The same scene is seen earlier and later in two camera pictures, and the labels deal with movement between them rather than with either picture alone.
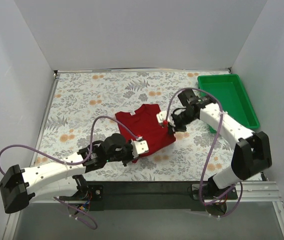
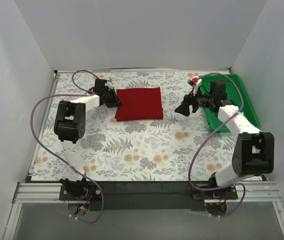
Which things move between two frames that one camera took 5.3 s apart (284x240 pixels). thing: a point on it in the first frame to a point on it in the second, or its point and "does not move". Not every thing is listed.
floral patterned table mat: x=83 y=108 does not move
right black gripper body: x=175 y=122 to x=190 y=103
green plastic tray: x=229 y=90 does not move
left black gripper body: x=128 y=155 to x=111 y=99
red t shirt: x=144 y=123 to x=142 y=103
